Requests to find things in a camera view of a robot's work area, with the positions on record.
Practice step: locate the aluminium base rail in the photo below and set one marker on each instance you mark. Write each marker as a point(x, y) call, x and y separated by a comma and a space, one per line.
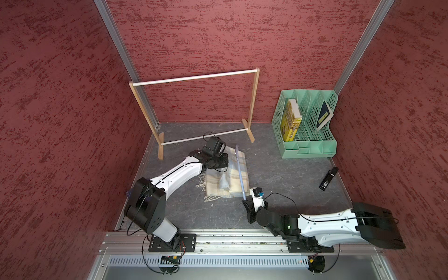
point(244, 248)

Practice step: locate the aluminium corner post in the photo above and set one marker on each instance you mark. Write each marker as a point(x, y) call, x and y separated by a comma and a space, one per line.
point(371, 29)
point(139, 93)

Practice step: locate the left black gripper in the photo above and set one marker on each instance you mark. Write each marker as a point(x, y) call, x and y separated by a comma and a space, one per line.
point(224, 164)

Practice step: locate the dark blue yellow book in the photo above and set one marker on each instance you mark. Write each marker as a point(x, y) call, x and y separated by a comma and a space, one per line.
point(324, 116)

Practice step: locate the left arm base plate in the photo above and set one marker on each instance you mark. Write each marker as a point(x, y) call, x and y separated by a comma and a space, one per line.
point(181, 243)

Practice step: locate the black stapler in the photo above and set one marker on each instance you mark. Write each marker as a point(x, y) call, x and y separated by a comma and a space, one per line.
point(328, 178)

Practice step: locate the light blue clothes hanger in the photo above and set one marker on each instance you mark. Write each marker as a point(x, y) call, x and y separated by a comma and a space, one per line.
point(242, 172)

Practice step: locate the plaid beige blue scarf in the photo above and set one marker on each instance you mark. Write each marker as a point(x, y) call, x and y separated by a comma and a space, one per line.
point(222, 184)

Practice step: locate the aluminium corner post right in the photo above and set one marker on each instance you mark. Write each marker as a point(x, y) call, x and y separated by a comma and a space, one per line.
point(371, 29)

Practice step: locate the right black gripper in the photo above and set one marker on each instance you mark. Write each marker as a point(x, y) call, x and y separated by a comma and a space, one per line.
point(250, 212)

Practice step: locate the dark blue notebook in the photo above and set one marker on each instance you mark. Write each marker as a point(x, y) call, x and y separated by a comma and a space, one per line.
point(128, 196)

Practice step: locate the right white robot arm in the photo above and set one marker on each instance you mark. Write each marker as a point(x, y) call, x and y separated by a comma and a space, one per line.
point(363, 223)

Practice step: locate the wooden clothes rack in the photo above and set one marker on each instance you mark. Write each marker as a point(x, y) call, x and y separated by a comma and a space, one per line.
point(159, 137)

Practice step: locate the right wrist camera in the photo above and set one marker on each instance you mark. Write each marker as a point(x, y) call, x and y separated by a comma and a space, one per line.
point(257, 197)

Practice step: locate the aluminium corner post left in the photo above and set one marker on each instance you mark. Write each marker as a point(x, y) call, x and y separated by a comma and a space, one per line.
point(139, 93)

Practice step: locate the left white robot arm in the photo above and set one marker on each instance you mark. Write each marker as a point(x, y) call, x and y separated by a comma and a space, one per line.
point(146, 206)

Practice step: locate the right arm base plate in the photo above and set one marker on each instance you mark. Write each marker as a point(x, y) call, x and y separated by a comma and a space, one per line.
point(301, 244)

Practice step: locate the green plastic file organizer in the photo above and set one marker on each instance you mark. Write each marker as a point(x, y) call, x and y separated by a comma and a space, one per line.
point(309, 142)

